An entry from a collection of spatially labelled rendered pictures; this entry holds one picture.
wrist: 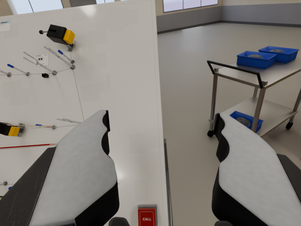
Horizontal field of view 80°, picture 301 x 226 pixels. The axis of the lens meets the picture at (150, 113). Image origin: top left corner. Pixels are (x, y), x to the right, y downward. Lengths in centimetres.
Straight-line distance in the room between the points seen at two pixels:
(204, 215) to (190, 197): 20
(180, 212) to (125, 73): 147
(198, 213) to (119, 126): 140
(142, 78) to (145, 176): 32
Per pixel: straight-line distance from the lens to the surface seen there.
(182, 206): 190
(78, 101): 68
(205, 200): 194
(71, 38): 69
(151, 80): 62
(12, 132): 72
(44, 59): 80
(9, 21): 97
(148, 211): 59
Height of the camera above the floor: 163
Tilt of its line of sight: 32 degrees down
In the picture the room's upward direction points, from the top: 7 degrees counter-clockwise
